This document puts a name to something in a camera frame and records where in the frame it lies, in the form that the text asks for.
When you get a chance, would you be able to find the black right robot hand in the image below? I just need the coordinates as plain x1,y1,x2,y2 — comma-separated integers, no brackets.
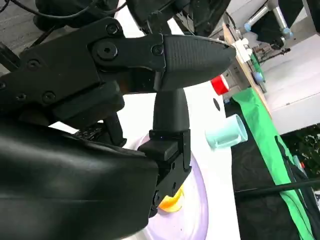
0,17,237,240

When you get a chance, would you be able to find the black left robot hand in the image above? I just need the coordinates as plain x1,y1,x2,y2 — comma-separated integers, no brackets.
126,0,193,35

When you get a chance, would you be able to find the orange white toy bread roll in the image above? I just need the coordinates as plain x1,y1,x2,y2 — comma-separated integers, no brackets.
158,185,186,214

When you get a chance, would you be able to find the black robot body part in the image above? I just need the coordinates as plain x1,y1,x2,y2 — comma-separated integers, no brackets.
33,0,120,32

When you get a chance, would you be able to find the white power strip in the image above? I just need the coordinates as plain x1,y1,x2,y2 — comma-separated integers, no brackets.
231,37,254,62

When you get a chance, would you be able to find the red tape roll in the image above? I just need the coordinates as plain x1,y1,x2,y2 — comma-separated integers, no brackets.
210,74,231,96

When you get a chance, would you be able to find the wooden desk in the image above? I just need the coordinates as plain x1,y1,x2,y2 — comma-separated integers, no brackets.
221,23,273,118

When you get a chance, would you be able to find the lilac plate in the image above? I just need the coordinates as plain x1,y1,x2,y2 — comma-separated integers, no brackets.
129,133,210,240

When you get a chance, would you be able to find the pale green mug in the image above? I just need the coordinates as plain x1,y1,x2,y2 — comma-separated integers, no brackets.
204,114,249,150

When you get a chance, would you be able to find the green cloth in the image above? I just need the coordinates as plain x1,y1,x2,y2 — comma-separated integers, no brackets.
231,87,320,240

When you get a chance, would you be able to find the black cloth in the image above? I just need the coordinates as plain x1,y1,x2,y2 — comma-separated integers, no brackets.
223,99,320,240

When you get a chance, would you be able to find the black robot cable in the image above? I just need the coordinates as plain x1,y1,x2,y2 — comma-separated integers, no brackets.
9,0,101,20

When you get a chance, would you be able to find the thin black cable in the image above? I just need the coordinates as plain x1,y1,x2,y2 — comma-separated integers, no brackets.
234,178,320,198

